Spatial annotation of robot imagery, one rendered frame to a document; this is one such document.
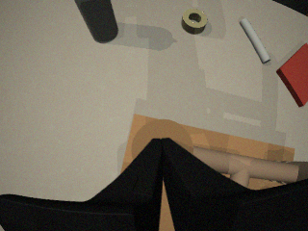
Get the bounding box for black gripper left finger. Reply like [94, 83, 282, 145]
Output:
[0, 138, 163, 231]

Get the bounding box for red flat rectangular pad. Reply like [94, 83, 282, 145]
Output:
[275, 43, 308, 107]

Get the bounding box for grey cylinder with red cone top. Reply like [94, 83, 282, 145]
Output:
[74, 0, 118, 43]

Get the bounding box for wooden stool legs with h-shaped crossbars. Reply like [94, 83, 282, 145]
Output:
[131, 119, 308, 188]

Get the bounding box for light grey cylinder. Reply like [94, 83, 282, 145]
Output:
[240, 18, 271, 64]

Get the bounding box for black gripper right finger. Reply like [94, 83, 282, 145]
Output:
[161, 138, 308, 231]

